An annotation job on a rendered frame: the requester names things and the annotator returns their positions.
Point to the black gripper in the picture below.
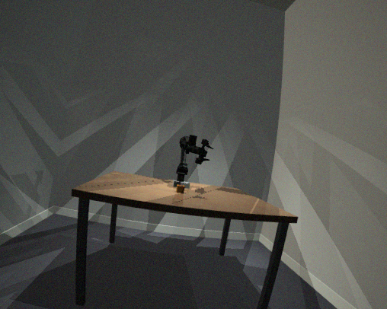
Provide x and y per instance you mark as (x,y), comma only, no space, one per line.
(199,151)

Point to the orange block with dark square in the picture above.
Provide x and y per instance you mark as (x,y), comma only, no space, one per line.
(180,189)

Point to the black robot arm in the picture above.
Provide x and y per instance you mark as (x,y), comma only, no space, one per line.
(186,144)

